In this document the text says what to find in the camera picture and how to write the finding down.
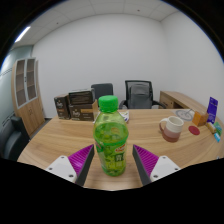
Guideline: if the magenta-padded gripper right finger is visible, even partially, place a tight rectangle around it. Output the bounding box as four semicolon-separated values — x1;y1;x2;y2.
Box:
131;144;181;187

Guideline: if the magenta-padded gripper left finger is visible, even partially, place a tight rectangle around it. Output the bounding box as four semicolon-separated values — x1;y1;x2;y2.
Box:
44;144;95;187

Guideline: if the green drink bottle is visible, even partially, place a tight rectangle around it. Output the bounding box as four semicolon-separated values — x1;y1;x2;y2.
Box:
92;95;130;178

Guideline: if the white and brown mug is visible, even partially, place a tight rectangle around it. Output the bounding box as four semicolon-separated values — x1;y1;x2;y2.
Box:
158;115;185;143

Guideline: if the black leather armchair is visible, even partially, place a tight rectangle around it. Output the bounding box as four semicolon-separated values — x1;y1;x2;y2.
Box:
0;115;31;162

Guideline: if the open brown cardboard box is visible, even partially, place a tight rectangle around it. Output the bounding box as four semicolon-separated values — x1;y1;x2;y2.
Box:
68;99;99;122

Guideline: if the orange box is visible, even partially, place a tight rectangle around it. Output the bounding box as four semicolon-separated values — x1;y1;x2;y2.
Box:
192;110;210;127

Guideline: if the wooden shelf cabinet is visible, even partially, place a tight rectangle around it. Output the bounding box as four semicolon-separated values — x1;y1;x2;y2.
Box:
10;57;46;137

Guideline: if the small yellow box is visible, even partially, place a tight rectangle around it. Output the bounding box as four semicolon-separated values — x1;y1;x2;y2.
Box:
205;121;217;134

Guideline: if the green box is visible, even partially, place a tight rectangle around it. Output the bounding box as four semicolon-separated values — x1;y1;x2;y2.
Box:
213;121;223;136

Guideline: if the wooden side desk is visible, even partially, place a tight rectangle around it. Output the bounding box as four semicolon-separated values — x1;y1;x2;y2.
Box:
158;90;209;116

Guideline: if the dark brown printed box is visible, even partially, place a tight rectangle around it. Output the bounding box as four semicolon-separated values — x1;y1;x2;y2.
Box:
68;88;96;106

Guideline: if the mesh office chair with grey jacket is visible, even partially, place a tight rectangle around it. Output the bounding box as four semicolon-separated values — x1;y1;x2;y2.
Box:
118;79;167;110

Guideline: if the purple package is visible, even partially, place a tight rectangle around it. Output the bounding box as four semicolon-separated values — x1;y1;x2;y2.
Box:
206;96;219;125

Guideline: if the black office chair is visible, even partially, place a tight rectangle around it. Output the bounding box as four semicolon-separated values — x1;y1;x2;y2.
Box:
90;83;115;102

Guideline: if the rectangular ceiling light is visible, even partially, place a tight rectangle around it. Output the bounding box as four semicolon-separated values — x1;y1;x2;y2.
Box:
14;26;32;44

